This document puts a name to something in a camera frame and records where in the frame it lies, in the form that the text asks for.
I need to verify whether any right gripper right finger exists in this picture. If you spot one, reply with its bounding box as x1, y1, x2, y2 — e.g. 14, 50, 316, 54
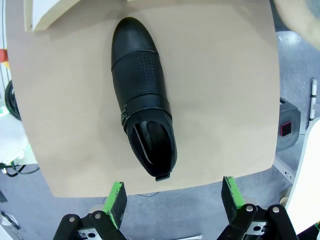
217, 175, 298, 240

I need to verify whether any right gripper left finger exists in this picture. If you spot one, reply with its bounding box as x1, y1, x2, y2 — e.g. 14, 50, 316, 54
53, 181, 129, 240

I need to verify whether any black leather buckle shoe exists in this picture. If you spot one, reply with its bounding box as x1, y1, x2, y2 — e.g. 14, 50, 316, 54
110, 16, 178, 183

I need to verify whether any grey device box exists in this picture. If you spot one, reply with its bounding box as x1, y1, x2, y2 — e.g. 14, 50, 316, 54
276, 97, 302, 151

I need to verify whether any brown cardboard shoe box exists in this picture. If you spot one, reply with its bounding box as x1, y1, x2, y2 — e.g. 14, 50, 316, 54
24, 0, 85, 33

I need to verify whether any person's left hand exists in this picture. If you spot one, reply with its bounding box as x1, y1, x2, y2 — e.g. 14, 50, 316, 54
273, 0, 320, 52

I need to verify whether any white round-cornered table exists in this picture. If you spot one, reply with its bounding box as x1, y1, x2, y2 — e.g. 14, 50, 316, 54
284, 121, 320, 227

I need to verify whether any black floor clutter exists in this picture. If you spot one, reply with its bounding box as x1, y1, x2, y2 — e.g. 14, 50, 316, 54
0, 211, 21, 232

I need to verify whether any white strip with black bands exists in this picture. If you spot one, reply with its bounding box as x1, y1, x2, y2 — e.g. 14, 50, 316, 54
309, 78, 318, 123

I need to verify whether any white plastic bag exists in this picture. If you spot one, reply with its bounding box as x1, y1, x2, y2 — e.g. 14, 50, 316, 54
0, 117, 35, 166

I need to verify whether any red emergency stop button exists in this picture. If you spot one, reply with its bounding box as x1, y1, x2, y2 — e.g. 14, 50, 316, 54
0, 48, 11, 66

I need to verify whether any black cable coil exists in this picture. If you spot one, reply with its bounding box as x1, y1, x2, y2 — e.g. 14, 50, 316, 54
4, 79, 23, 122

